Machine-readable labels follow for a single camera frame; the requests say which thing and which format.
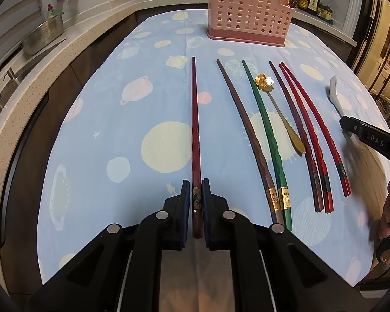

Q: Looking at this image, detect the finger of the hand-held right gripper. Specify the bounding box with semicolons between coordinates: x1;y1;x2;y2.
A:
340;115;361;137

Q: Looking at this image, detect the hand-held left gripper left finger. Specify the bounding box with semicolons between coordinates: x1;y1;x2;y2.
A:
26;179;191;312

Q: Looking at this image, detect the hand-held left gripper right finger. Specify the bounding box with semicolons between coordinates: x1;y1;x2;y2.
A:
201;179;365;312

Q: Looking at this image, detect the white ceramic spoon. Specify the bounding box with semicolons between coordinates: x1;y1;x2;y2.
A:
326;75;349;118

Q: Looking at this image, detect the maroon chopstick dark band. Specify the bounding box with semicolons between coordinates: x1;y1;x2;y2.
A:
268;60;324;212

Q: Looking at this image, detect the dark red chopstick gold band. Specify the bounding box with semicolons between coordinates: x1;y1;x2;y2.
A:
191;57;205;238

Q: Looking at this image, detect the green chopstick gold band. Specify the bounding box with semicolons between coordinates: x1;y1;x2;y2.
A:
242;59;294;232

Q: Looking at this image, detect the pink perforated utensil basket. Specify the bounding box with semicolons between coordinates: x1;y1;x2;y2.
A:
205;0;295;48

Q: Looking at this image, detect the glass sliding door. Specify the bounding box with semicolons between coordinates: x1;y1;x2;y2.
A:
351;0;390;127

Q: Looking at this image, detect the brown chopstick gold band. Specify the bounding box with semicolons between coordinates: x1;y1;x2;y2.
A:
216;58;285;225

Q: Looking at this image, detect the gold flower spoon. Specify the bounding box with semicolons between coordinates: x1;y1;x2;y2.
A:
254;74;307;155

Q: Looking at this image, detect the blue planet print tablecloth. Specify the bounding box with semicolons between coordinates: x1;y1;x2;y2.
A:
37;8;390;287

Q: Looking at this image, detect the steel pot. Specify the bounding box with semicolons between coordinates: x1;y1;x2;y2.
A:
22;12;66;56

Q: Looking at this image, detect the window blind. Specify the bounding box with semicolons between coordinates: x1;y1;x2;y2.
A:
0;0;43;59

